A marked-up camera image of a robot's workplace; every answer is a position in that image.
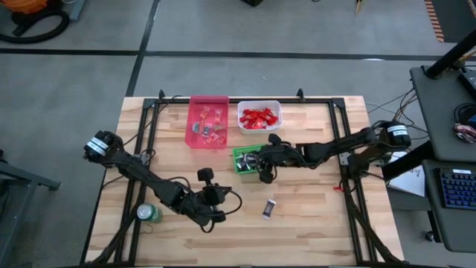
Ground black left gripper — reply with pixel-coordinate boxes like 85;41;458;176
185;167;234;224

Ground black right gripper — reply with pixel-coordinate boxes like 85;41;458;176
255;133;308;185

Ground green plastic basket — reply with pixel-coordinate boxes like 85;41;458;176
232;144;267;175

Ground white plastic bin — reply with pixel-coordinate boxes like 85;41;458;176
237;100;283;135

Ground pink plastic tray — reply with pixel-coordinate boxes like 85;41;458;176
184;95;230;150

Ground green soda can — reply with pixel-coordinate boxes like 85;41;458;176
136;202;164;224

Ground black desk crossbar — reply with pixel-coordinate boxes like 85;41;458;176
381;141;434;182

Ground white paper sheet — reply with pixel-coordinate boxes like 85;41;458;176
386;150;427;198

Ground grey desk top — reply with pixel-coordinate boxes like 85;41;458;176
408;63;476;163

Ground black backlit keyboard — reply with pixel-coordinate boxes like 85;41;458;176
437;167;476;211

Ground grey metal table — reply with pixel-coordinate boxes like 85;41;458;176
0;148;61;267

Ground grey desk with keyboard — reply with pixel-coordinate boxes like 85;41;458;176
422;159;476;255

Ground black mat with striped edge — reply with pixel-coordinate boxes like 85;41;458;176
423;0;476;44

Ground orange shop vacuum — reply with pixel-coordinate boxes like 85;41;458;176
10;0;49;15

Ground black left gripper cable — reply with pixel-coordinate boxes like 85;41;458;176
200;188;243;234

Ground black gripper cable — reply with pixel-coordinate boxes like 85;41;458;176
271;143;324;183
200;188;243;234

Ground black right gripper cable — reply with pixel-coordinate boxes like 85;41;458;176
271;143;324;183

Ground black aluminium table frame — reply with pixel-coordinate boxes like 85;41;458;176
113;88;377;267

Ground black diagonal frame strut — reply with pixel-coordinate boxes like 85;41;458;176
86;174;149;267
340;174;405;267

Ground black floor cables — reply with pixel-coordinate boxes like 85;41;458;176
366;88;428;135

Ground black coiled cable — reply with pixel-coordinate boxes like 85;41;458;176
454;102;476;126

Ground black vacuum hose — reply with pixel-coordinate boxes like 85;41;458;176
0;9;71;45

